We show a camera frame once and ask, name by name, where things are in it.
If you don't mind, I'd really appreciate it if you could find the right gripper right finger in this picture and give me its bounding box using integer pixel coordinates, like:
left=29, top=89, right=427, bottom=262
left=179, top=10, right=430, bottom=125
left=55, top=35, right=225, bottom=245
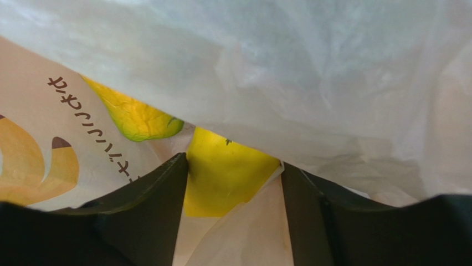
left=282, top=163, right=390, bottom=265

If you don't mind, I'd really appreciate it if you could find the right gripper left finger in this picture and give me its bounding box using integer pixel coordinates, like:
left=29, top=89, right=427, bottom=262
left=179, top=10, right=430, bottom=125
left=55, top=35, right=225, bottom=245
left=56, top=153, right=188, bottom=265

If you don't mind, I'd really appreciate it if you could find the yellow green fake mango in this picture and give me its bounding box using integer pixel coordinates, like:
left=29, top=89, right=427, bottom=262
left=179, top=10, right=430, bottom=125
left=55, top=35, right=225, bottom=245
left=81, top=75, right=184, bottom=142

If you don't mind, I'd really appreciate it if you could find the banana print plastic bag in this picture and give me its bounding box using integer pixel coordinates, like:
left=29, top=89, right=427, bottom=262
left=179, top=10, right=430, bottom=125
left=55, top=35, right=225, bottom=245
left=1, top=1, right=471, bottom=265

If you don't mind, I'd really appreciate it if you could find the yellow fake fruit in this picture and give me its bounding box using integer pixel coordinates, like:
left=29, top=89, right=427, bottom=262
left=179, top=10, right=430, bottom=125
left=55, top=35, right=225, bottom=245
left=184, top=127, right=281, bottom=217

